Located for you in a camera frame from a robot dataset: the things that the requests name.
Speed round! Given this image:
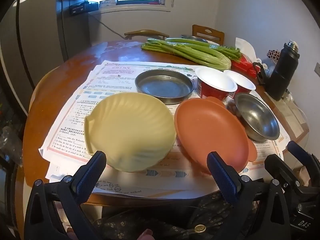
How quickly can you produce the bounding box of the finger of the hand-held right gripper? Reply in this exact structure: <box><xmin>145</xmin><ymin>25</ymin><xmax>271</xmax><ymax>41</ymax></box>
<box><xmin>287</xmin><ymin>141</ymin><xmax>320</xmax><ymax>180</ymax></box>
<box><xmin>264</xmin><ymin>154</ymin><xmax>300</xmax><ymax>188</ymax></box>

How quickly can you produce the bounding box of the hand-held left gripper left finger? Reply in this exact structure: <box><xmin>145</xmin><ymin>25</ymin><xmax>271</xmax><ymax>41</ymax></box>
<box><xmin>24</xmin><ymin>151</ymin><xmax>108</xmax><ymax>240</ymax></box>

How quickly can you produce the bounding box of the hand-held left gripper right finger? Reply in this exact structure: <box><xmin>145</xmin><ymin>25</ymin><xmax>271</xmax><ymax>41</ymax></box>
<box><xmin>206</xmin><ymin>151</ymin><xmax>293</xmax><ymax>240</ymax></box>

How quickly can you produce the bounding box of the orange plastic plate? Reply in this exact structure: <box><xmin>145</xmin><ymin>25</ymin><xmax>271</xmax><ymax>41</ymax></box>
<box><xmin>174</xmin><ymin>96</ymin><xmax>257</xmax><ymax>174</ymax></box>

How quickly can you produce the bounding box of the steel bowl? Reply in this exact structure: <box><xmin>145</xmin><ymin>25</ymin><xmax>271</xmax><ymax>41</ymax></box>
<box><xmin>234</xmin><ymin>92</ymin><xmax>280</xmax><ymax>142</ymax></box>

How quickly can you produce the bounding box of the yellow shell-shaped plate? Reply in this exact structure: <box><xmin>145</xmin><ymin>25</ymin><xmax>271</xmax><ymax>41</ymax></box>
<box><xmin>84</xmin><ymin>92</ymin><xmax>177</xmax><ymax>173</ymax></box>

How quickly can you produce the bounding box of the round steel plate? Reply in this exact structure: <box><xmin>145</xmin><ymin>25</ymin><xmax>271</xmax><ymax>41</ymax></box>
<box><xmin>135</xmin><ymin>69</ymin><xmax>195</xmax><ymax>105</ymax></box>

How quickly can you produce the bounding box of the beige paper sheet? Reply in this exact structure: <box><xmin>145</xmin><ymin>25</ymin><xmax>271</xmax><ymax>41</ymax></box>
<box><xmin>264</xmin><ymin>90</ymin><xmax>310</xmax><ymax>170</ymax></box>

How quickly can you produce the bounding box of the printed newspaper sheet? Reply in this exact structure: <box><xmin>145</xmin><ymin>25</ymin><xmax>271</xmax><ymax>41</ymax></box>
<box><xmin>38</xmin><ymin>60</ymin><xmax>292</xmax><ymax>178</ymax></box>
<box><xmin>49</xmin><ymin>152</ymin><xmax>223</xmax><ymax>199</ymax></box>

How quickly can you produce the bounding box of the person's dark floral clothing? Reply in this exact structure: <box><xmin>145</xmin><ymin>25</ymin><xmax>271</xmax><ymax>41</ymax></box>
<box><xmin>92</xmin><ymin>192</ymin><xmax>253</xmax><ymax>240</ymax></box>

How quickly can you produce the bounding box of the black thermos bottle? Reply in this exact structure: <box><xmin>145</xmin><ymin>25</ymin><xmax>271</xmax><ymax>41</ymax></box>
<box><xmin>265</xmin><ymin>40</ymin><xmax>300</xmax><ymax>102</ymax></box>

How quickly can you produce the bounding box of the clear plastic bag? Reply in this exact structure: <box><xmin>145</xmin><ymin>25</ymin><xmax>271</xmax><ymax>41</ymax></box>
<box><xmin>0</xmin><ymin>126</ymin><xmax>23</xmax><ymax>165</ymax></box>

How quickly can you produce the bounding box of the small white container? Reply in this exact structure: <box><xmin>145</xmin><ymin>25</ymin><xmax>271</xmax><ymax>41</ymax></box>
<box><xmin>261</xmin><ymin>64</ymin><xmax>275</xmax><ymax>78</ymax></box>

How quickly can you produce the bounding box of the red tissue box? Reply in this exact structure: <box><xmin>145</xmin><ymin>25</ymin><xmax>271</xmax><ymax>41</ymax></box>
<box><xmin>230</xmin><ymin>37</ymin><xmax>262</xmax><ymax>79</ymax></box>

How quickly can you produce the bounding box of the light wooden curved chair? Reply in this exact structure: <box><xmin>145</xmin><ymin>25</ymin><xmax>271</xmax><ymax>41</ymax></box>
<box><xmin>28</xmin><ymin>64</ymin><xmax>63</xmax><ymax>115</ymax></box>

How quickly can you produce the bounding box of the spotted pouch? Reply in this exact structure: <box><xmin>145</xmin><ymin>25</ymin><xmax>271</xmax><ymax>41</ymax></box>
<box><xmin>266</xmin><ymin>49</ymin><xmax>281</xmax><ymax>61</ymax></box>

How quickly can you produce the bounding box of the celery bunch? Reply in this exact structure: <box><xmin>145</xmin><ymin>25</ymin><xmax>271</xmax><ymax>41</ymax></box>
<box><xmin>141</xmin><ymin>38</ymin><xmax>232</xmax><ymax>71</ymax></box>
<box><xmin>165</xmin><ymin>37</ymin><xmax>243</xmax><ymax>62</ymax></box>

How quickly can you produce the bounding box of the wooden chair with square back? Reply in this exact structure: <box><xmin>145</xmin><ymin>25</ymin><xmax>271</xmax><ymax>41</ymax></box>
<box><xmin>192</xmin><ymin>24</ymin><xmax>225</xmax><ymax>46</ymax></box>

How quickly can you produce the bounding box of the grey refrigerator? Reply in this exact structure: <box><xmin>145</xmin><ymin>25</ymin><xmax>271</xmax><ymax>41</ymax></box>
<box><xmin>0</xmin><ymin>0</ymin><xmax>102</xmax><ymax>117</ymax></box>

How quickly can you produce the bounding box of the steel basin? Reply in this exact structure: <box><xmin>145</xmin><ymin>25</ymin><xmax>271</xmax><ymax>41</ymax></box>
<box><xmin>180</xmin><ymin>34</ymin><xmax>209</xmax><ymax>43</ymax></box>

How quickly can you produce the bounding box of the wooden chair with curved back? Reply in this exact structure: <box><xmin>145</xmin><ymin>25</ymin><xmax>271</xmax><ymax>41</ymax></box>
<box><xmin>124</xmin><ymin>29</ymin><xmax>170</xmax><ymax>41</ymax></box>

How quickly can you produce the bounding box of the black side rack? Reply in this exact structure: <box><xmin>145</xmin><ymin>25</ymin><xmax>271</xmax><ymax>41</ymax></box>
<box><xmin>69</xmin><ymin>1</ymin><xmax>98</xmax><ymax>15</ymax></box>

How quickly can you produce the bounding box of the black strap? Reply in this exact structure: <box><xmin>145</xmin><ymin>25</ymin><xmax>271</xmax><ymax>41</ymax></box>
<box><xmin>252</xmin><ymin>61</ymin><xmax>268</xmax><ymax>85</ymax></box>

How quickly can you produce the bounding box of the black wall cable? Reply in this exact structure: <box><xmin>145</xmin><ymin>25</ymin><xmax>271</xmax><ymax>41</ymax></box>
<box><xmin>87</xmin><ymin>12</ymin><xmax>127</xmax><ymax>40</ymax></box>

